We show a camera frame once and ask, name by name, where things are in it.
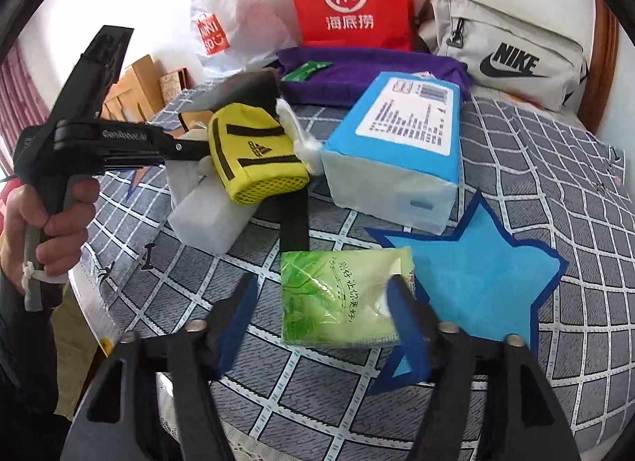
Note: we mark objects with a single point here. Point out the brown cardboard box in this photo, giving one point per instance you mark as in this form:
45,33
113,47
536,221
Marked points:
134,89

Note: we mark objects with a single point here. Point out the person's left hand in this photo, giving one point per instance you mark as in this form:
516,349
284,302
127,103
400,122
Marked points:
59,243

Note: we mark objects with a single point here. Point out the blue tissue pack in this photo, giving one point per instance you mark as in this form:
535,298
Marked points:
387,168

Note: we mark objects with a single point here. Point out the wooden headboard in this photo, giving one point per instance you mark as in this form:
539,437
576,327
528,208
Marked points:
603,59

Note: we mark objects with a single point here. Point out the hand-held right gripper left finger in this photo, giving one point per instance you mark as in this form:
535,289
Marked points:
237,327

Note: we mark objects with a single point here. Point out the purple curtain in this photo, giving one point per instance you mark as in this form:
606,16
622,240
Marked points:
20,94

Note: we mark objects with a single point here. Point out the green tissue pack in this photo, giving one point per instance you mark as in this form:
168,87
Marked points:
322,292

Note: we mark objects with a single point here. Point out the small patterned box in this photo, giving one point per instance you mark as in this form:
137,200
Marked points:
173,86

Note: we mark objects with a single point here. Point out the white plastic shopping bag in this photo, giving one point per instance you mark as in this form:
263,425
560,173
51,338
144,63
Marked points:
238,4

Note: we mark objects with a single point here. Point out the dark green book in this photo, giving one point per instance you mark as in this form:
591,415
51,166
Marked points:
233,91

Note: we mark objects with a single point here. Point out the purple fabric bin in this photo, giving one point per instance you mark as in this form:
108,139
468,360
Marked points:
347,86

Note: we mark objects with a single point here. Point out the small green packet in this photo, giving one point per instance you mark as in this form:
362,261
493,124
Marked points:
305,71

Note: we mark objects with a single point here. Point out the white foam block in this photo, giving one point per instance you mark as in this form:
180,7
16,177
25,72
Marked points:
208,223

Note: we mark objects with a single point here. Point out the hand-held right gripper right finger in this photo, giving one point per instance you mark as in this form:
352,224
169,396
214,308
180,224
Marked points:
408,327

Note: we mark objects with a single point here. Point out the grey sports bag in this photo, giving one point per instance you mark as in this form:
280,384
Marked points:
496,44

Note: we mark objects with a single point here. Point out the yellow zip pouch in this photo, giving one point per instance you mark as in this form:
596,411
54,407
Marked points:
248,153

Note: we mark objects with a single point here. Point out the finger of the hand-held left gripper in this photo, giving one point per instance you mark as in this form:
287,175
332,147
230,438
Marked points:
186,147

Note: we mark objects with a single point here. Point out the grey checkered bed sheet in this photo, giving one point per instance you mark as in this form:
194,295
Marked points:
545,168

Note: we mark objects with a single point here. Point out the person's dark clothing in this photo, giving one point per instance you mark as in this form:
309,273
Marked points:
25,352

